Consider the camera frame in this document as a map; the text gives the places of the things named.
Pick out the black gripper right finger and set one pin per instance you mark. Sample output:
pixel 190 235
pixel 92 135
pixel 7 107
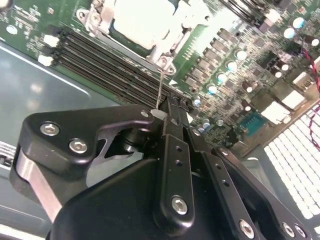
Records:
pixel 225 175

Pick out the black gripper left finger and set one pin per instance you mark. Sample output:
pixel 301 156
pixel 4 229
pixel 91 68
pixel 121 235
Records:
pixel 62 135

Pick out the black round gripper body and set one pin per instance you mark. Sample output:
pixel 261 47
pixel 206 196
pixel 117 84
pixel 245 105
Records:
pixel 112 205

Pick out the metal socket cover frame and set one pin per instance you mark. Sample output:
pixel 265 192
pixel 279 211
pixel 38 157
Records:
pixel 106 20

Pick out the silver topped CPU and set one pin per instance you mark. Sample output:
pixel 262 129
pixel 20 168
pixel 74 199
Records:
pixel 142 22

